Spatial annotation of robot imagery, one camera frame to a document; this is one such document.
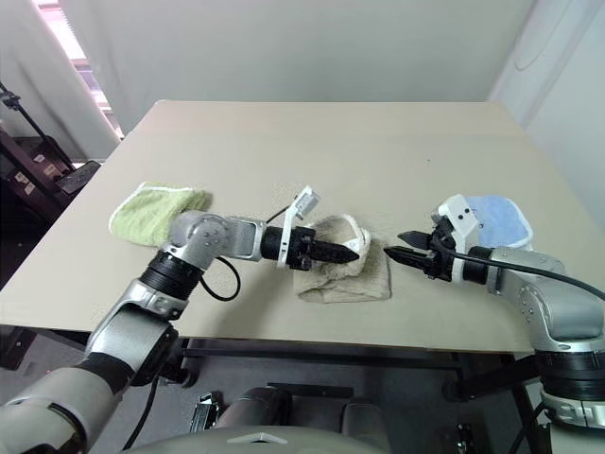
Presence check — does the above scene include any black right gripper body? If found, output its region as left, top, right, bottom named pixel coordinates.
left=423, top=216, right=457, bottom=281

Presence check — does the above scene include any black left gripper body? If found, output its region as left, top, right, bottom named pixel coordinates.
left=285, top=225, right=317, bottom=271

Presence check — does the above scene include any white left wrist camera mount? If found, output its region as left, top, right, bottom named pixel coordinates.
left=275, top=185, right=322, bottom=271

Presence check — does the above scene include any light blue folded towel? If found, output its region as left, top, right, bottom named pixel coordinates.
left=465, top=193, right=535, bottom=252

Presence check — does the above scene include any black tripod stand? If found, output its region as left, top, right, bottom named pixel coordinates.
left=0, top=82, right=77, bottom=176

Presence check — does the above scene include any light green folded towel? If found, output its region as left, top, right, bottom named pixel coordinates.
left=107, top=181, right=213, bottom=248

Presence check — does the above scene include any beige towel with bird print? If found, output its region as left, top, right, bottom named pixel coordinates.
left=292, top=213, right=393, bottom=304

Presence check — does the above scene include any dark grey rounded shape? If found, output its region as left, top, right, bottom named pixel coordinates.
left=212, top=385, right=294, bottom=431
left=339, top=399, right=389, bottom=437

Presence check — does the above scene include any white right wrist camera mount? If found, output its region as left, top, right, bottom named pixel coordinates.
left=437, top=194, right=481, bottom=285

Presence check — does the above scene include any black metal table frame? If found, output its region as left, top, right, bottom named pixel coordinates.
left=160, top=338, right=549, bottom=454

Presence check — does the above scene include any black flat case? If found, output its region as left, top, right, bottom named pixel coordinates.
left=55, top=159, right=103, bottom=195

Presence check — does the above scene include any black hanging cable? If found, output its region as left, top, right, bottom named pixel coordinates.
left=121, top=377, right=161, bottom=451

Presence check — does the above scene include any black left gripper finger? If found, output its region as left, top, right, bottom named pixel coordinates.
left=312, top=239, right=361, bottom=259
left=312, top=251, right=361, bottom=266

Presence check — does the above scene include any grey robot torso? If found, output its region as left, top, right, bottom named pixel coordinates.
left=125, top=427, right=393, bottom=454

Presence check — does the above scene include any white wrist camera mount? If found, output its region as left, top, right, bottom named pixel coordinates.
left=275, top=185, right=322, bottom=271
left=437, top=194, right=481, bottom=285

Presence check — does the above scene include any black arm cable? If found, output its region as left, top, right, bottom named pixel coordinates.
left=443, top=250, right=605, bottom=300
left=197, top=203, right=295, bottom=302

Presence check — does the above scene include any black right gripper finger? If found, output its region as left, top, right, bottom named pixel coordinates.
left=398, top=230, right=432, bottom=248
left=384, top=247, right=434, bottom=271

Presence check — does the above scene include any white curtain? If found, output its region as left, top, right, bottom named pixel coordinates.
left=0, top=0, right=91, bottom=160

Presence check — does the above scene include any dark cabinet with stickers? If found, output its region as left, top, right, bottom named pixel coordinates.
left=0, top=130, right=72, bottom=289

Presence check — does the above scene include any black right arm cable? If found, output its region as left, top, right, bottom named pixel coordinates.
left=443, top=250, right=605, bottom=300

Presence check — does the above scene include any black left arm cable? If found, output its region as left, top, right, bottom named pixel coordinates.
left=197, top=203, right=295, bottom=302

